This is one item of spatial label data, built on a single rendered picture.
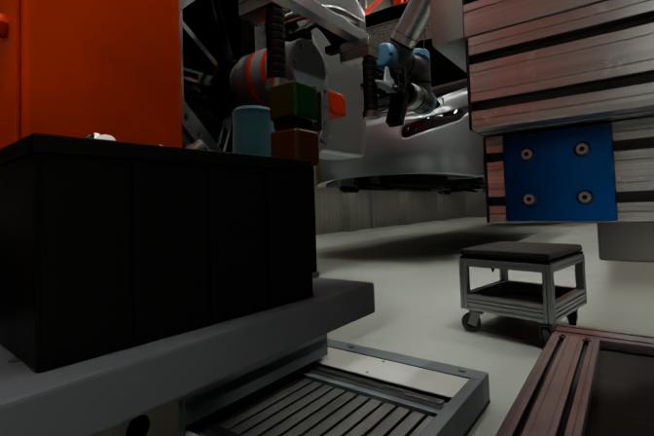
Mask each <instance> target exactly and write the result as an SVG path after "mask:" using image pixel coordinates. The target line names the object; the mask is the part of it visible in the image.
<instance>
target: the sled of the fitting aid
mask: <svg viewBox="0 0 654 436"><path fill-rule="evenodd" d="M327 354H328V345H327V334H324V335H322V336H320V337H318V338H315V339H313V340H311V341H308V342H306V343H304V344H302V345H298V346H296V347H294V348H291V349H289V350H287V351H284V352H282V353H280V354H279V355H276V356H274V357H272V358H269V359H267V360H265V361H263V362H260V363H258V364H256V365H254V366H251V367H249V368H247V369H244V370H242V371H240V372H238V373H235V374H233V375H231V376H228V377H226V378H224V379H222V380H219V381H217V382H215V383H212V384H210V385H208V386H205V387H203V388H201V389H199V390H197V393H196V394H194V395H192V396H190V397H187V398H185V427H186V426H188V425H190V424H192V423H194V422H196V421H198V420H200V419H201V418H204V417H206V416H208V415H210V414H212V413H214V412H216V411H218V410H220V409H222V408H224V407H226V406H228V405H230V404H232V403H234V402H235V401H237V400H239V399H241V398H243V397H245V396H247V395H249V394H251V393H252V392H254V391H256V390H258V389H260V388H262V387H264V386H266V385H268V384H270V383H272V382H275V381H277V380H279V379H281V378H283V377H285V376H287V375H289V374H291V373H293V372H295V371H297V370H299V369H301V368H302V367H304V366H306V365H308V364H309V363H311V362H313V361H315V360H317V359H319V358H321V357H323V356H325V355H327Z"/></svg>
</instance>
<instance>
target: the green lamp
mask: <svg viewBox="0 0 654 436"><path fill-rule="evenodd" d="M270 111H271V121H272V122H275V123H276V122H279V121H284V120H289V119H294V118H297V119H302V120H306V121H310V122H316V121H317V118H318V115H317V89H316V87H314V86H311V85H308V84H305V83H302V82H299V81H297V80H292V81H289V82H285V83H282V84H279V85H275V86H272V87H270Z"/></svg>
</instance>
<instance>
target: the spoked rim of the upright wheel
mask: <svg viewBox="0 0 654 436"><path fill-rule="evenodd" d="M182 13H183V37H184V38H185V39H186V40H187V41H188V43H189V44H190V45H191V46H192V47H193V48H194V50H195V51H196V52H197V53H198V54H199V56H200V57H201V58H202V59H203V60H204V62H205V63H206V64H207V65H208V66H207V67H206V68H205V69H204V71H203V72H200V71H198V70H194V69H191V68H188V67H185V66H183V69H184V74H185V75H188V76H192V77H194V78H191V77H188V76H184V83H185V84H188V85H192V86H196V87H199V88H200V94H201V97H202V100H203V102H204V103H203V105H201V106H199V107H198V108H196V109H194V110H193V112H194V114H195V115H196V116H197V118H198V117H199V116H201V115H202V114H204V113H206V112H207V111H209V112H210V113H211V114H212V115H213V116H215V117H216V118H218V119H219V120H218V124H217V127H216V130H215V133H214V137H213V139H214V140H215V142H216V143H217V144H218V145H219V147H220V148H221V149H222V151H223V152H226V149H227V145H228V141H229V138H230V134H231V130H232V126H233V115H232V112H233V111H234V110H235V109H236V108H237V107H238V106H242V105H241V104H240V103H239V102H238V101H237V100H236V99H235V98H234V100H233V102H232V103H230V104H229V103H225V102H224V101H223V100H222V99H221V98H220V96H219V94H218V90H217V88H218V84H219V83H220V81H226V82H228V83H230V74H231V71H232V69H233V67H234V66H235V65H236V64H237V63H238V61H239V60H240V59H241V58H242V50H241V18H240V17H239V15H238V0H195V1H194V2H193V3H191V4H190V5H188V6H187V7H185V8H184V9H183V10H182ZM187 24H188V25H191V26H193V27H194V28H196V29H198V30H200V31H202V32H203V33H205V34H206V35H208V36H209V37H210V38H212V39H213V40H214V41H215V44H216V48H217V51H218V55H219V58H220V61H217V60H216V59H215V58H214V57H213V55H212V54H211V53H210V52H209V51H208V49H207V48H206V47H205V46H204V45H203V43H202V42H201V41H200V40H199V38H198V37H197V36H196V35H195V34H194V32H193V31H192V30H191V29H190V27H189V26H188V25H187ZM220 69H221V71H222V73H221V72H220Z"/></svg>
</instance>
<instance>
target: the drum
mask: <svg viewBox="0 0 654 436"><path fill-rule="evenodd" d="M285 51H286V65H285V66H286V79H287V80H288V81H292V80H297V81H299V82H302V83H305V84H308V85H311V86H314V87H316V89H317V93H319V92H320V91H321V90H322V88H323V85H324V81H325V67H324V63H323V59H322V57H321V54H320V52H319V51H318V49H317V48H316V46H315V45H314V44H313V43H312V42H310V41H309V40H307V39H303V38H301V39H297V40H295V41H292V42H287V41H285ZM267 74H268V72H267V48H265V49H262V50H260V51H257V52H255V53H252V54H248V55H245V56H243V57H242V58H241V59H240V60H239V61H238V63H237V64H236V65H235V66H234V67H233V69H232V71H231V74H230V87H231V91H232V93H233V95H234V97H235V99H236V100H237V101H238V102H239V103H240V104H241V105H242V106H244V105H260V106H266V107H269V108H270V92H269V91H266V90H265V80H267Z"/></svg>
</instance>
